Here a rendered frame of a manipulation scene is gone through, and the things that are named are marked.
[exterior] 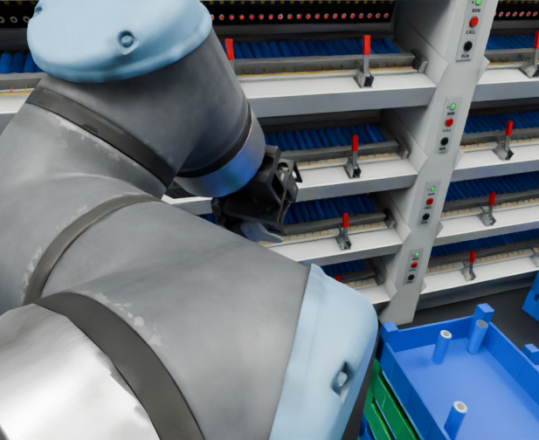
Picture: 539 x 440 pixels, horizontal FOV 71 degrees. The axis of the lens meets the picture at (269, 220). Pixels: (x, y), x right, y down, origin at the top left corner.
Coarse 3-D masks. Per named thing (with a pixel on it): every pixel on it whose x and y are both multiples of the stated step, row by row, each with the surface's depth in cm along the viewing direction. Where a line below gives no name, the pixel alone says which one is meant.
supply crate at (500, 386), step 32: (448, 320) 65; (384, 352) 61; (416, 352) 65; (448, 352) 65; (480, 352) 65; (512, 352) 60; (416, 384) 60; (448, 384) 60; (480, 384) 60; (512, 384) 60; (416, 416) 54; (480, 416) 55; (512, 416) 55
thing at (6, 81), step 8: (32, 72) 63; (40, 72) 63; (0, 80) 61; (8, 80) 61; (16, 80) 61; (24, 80) 62; (32, 80) 62; (0, 88) 62; (8, 88) 62; (16, 88) 62; (24, 88) 62
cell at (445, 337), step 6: (444, 330) 61; (444, 336) 60; (450, 336) 60; (438, 342) 62; (444, 342) 60; (438, 348) 62; (444, 348) 61; (432, 354) 64; (438, 354) 62; (444, 354) 62; (432, 360) 64; (438, 360) 63
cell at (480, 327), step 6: (480, 324) 62; (486, 324) 62; (474, 330) 63; (480, 330) 62; (486, 330) 62; (474, 336) 63; (480, 336) 63; (468, 342) 65; (474, 342) 64; (480, 342) 63; (468, 348) 65; (474, 348) 64
